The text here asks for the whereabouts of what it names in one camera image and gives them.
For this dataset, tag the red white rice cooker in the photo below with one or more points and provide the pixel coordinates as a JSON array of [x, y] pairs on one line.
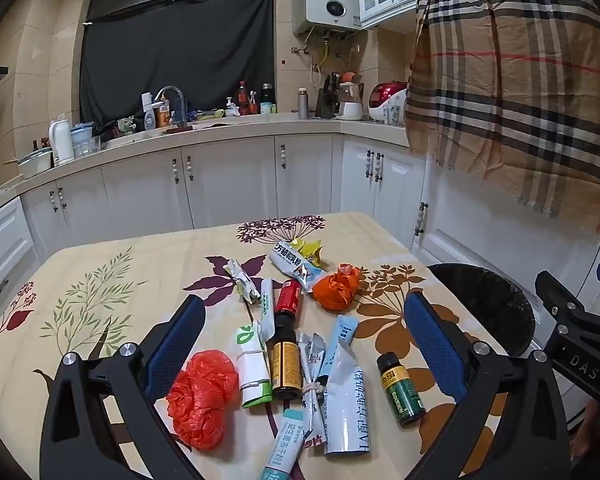
[[387, 102]]

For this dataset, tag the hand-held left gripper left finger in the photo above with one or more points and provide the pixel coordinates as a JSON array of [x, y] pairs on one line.
[[175, 345]]

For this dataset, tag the teal white carton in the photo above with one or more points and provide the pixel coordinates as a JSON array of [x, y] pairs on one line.
[[280, 450]]

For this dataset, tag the beige countertop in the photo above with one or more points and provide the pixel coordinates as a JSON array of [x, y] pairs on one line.
[[280, 122]]

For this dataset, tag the silver wrapper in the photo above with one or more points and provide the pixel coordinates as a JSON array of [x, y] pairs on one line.
[[311, 365]]

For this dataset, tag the black curtain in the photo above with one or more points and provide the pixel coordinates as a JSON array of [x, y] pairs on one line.
[[180, 50]]

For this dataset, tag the floral tablecloth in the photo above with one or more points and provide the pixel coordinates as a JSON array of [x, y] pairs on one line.
[[130, 310]]

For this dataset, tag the steel thermos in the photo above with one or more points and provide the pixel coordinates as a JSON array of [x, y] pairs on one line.
[[304, 105]]

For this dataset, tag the white green banded packet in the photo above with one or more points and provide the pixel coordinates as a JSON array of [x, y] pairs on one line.
[[252, 370]]

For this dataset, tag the yellow wrapper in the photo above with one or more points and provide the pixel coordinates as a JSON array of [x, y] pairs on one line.
[[310, 250]]

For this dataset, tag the large silver white packet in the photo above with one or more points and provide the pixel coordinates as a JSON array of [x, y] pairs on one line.
[[347, 410]]

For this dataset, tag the blue white powder packet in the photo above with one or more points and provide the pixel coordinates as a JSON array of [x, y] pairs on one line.
[[295, 265]]

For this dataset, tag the white slim tube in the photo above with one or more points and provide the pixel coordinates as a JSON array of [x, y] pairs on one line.
[[266, 305]]

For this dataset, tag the person's right hand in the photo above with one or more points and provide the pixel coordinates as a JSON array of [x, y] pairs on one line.
[[594, 420]]

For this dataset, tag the white blue dish soap bottle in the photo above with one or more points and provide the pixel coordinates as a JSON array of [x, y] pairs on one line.
[[149, 117]]

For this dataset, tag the bin with black liner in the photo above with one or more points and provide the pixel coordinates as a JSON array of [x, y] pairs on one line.
[[485, 305]]

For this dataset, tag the dark soda bottle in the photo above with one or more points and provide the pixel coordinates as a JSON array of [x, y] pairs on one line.
[[243, 100]]

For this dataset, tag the red tube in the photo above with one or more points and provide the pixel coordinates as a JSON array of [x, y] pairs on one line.
[[289, 297]]

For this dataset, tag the chrome faucet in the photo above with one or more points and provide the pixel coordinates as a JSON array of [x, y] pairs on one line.
[[172, 91]]

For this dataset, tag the brown bottle with yellow label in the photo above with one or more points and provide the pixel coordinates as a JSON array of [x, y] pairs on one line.
[[284, 360]]

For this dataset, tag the orange bottle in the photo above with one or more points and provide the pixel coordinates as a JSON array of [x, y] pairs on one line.
[[163, 115]]

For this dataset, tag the black knife block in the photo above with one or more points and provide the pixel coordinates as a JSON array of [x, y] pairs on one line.
[[325, 100]]

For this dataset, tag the small green-label bottle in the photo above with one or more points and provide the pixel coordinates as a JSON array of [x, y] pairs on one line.
[[400, 390]]

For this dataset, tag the green white wrapper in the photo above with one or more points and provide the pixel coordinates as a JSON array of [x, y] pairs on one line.
[[242, 280]]

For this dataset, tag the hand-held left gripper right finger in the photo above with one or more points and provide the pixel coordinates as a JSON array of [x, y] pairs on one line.
[[432, 345]]

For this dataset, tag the white pump bottle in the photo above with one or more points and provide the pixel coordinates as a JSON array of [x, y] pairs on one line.
[[231, 109]]

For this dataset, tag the black flask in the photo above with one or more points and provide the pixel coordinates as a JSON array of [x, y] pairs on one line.
[[266, 97]]

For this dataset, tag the light blue sachet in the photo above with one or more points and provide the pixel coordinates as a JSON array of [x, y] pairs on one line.
[[344, 332]]

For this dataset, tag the white base cabinets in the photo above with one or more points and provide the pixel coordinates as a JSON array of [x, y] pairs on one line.
[[230, 180]]

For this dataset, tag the red plastic bag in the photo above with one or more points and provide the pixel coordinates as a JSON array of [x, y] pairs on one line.
[[200, 400]]

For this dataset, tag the tan plaid cloth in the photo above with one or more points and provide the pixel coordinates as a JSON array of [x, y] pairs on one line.
[[505, 85]]

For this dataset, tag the orange plastic bag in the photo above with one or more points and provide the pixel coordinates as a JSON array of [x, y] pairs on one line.
[[335, 287]]

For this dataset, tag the green pot with lid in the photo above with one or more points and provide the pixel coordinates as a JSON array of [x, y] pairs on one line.
[[36, 164]]

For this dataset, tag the clear container with blue lid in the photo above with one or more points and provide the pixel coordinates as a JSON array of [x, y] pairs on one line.
[[81, 140]]

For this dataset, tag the white electric kettle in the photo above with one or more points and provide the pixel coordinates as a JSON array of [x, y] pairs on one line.
[[61, 142]]

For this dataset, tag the green yellow pack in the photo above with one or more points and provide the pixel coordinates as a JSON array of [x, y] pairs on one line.
[[207, 115]]

